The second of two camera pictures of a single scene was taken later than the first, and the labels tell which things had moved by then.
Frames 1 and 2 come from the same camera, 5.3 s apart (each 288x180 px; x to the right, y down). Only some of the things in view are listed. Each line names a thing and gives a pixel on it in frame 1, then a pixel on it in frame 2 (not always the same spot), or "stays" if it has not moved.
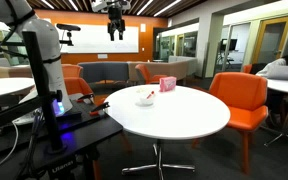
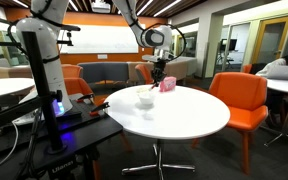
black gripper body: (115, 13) to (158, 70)
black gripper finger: (112, 37) to (156, 82)
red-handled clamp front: (96, 111) stays
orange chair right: (246, 95) stays
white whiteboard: (97, 39) stays
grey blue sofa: (95, 72) stays
